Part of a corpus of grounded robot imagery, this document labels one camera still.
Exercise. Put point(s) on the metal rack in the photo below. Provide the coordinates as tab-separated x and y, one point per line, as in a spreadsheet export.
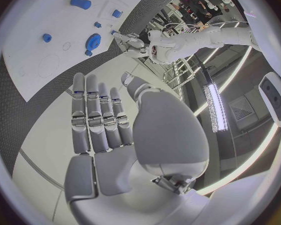
180	73

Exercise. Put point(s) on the blue long cylinder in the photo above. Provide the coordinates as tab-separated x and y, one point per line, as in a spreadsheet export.
80	2

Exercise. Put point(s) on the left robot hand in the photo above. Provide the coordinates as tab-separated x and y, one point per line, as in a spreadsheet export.
131	43

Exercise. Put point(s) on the glowing light bar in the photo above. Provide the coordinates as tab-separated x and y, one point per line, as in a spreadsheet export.
215	108

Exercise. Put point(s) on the white task board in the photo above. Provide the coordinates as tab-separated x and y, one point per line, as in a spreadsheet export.
60	22

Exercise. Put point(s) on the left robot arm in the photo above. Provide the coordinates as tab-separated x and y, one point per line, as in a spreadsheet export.
196	39

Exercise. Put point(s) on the small blue gear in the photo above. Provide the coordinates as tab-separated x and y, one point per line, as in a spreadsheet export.
88	52

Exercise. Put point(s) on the blue block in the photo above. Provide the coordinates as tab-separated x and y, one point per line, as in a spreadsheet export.
117	13

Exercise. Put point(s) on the blue short cylinder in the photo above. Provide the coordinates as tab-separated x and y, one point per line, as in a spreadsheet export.
47	37

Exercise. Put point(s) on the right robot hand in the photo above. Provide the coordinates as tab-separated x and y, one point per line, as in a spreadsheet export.
114	172

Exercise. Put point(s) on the small blue peg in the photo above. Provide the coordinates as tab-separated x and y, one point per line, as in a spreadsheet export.
97	24

